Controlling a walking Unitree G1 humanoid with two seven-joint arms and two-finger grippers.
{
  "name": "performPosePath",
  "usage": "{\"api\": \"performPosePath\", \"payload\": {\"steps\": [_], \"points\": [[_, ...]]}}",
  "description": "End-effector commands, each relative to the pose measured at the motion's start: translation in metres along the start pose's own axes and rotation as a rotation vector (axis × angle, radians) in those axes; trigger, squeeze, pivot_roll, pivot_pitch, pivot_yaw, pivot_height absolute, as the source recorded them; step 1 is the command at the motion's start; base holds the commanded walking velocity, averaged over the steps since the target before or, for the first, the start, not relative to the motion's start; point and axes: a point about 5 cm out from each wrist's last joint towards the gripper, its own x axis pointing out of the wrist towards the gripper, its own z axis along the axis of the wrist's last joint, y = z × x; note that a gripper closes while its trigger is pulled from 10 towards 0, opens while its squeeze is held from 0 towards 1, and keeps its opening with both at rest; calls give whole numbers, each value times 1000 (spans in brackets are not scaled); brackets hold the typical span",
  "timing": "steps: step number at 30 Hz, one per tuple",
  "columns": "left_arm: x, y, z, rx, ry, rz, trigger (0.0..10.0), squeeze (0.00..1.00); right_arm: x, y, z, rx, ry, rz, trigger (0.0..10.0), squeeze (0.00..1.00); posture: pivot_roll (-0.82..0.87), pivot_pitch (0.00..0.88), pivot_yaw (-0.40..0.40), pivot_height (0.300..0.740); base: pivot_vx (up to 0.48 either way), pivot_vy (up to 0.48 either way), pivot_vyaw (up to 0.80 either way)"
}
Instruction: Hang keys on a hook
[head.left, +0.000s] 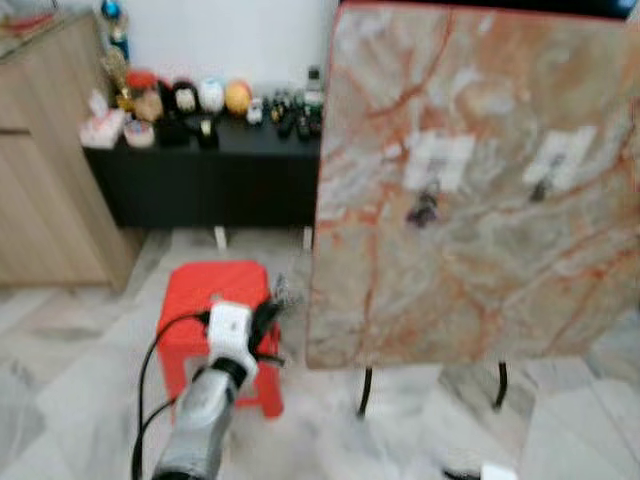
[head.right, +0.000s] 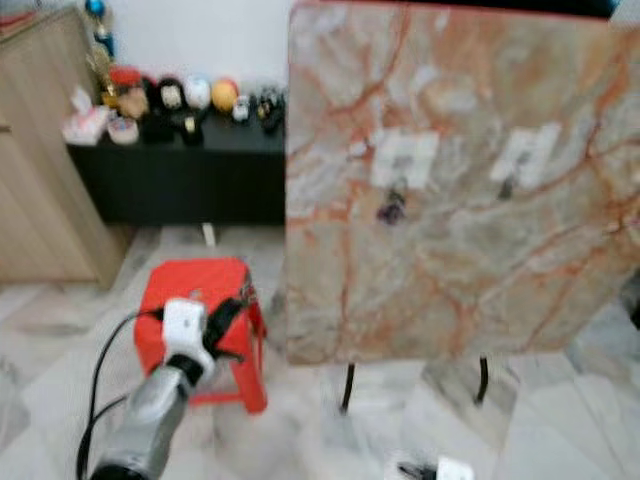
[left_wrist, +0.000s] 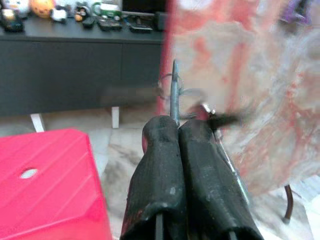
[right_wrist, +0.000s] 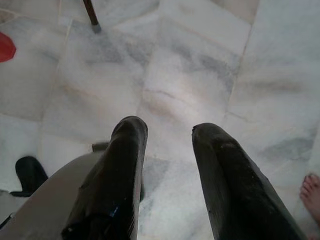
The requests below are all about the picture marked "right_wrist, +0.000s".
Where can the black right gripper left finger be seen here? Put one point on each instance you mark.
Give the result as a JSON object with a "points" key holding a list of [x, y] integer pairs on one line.
{"points": [[112, 190]]}

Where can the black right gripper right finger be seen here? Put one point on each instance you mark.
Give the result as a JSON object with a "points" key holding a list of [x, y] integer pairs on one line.
{"points": [[237, 200]]}

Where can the bare person foot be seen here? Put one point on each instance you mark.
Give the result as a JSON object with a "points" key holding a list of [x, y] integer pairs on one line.
{"points": [[313, 200]]}

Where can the black robot right foot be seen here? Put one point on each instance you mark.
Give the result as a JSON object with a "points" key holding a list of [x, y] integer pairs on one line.
{"points": [[30, 172]]}

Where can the brown curved table leg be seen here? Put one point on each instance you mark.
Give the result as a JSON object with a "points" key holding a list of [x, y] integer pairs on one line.
{"points": [[92, 17]]}

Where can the red plastic stool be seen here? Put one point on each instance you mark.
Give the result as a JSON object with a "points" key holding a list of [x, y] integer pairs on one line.
{"points": [[6, 47]]}

